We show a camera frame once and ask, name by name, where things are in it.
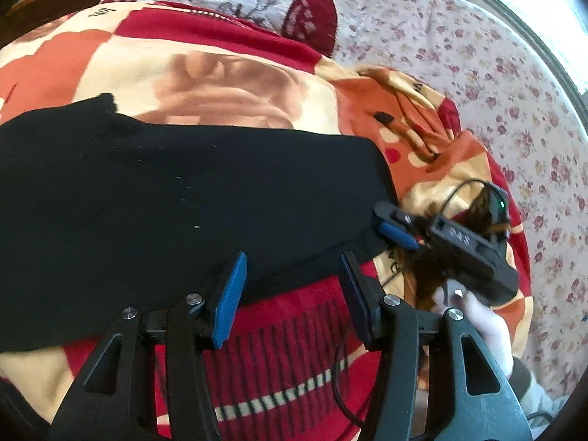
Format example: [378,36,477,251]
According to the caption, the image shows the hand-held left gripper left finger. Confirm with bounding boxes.
[48,251,248,441]

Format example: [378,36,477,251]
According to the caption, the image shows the window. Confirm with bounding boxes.
[452,0,588,111]

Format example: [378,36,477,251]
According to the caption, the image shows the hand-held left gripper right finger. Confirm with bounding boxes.
[337,251,534,441]

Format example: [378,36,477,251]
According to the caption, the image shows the black cable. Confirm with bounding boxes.
[442,179,499,218]
[333,331,369,429]

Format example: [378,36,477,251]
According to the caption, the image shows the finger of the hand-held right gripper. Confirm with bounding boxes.
[374,201,428,236]
[377,221,422,253]

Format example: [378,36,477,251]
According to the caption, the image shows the person's right forearm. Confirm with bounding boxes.
[508,357,568,421]

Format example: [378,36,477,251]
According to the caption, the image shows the red orange printed blanket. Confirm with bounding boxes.
[0,2,533,441]

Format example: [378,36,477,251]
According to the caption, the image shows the floral bed sheet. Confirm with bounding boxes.
[331,0,588,400]

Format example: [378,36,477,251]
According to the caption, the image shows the black pants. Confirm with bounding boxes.
[0,93,401,354]

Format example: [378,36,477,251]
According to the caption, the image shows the person's right hand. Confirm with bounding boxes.
[434,285,514,378]

